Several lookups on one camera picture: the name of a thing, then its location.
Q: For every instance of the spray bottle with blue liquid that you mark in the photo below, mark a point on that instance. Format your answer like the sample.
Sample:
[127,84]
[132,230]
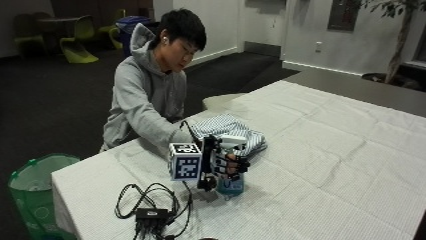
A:
[231,187]

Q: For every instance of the folded striped cloth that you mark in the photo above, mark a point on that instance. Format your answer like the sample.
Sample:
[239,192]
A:
[224,128]

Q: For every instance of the white cube with black markers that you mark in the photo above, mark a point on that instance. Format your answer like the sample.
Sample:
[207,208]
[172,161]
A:
[186,165]

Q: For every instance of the white tablecloth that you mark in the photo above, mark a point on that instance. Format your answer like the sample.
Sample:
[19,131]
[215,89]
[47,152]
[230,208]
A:
[320,156]

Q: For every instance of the black hub box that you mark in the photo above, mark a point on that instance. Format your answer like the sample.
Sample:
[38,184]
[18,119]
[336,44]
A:
[152,213]

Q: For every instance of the the person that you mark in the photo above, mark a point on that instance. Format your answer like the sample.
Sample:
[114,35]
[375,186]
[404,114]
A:
[144,93]

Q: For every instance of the white earbud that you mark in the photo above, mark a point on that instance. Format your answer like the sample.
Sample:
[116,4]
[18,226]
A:
[166,39]

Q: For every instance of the dark plant pot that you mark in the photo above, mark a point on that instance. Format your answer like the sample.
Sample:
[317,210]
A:
[377,78]

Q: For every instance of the green mesh bin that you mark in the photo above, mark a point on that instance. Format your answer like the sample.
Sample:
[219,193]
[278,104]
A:
[35,196]

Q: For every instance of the blue bin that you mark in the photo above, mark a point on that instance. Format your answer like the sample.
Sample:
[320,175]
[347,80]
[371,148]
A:
[131,28]

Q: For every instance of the green chair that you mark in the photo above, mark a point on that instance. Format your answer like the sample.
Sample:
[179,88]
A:
[114,31]
[79,46]
[29,41]

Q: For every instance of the indoor tree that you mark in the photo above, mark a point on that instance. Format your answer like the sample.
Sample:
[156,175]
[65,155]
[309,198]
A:
[400,43]

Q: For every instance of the dark round table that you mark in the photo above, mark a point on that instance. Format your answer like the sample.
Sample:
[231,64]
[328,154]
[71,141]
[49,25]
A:
[58,21]

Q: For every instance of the white wall outlet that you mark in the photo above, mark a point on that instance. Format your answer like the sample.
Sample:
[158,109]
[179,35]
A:
[319,46]

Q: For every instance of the dark wall frame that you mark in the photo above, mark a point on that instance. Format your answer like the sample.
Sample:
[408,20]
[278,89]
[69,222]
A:
[344,15]

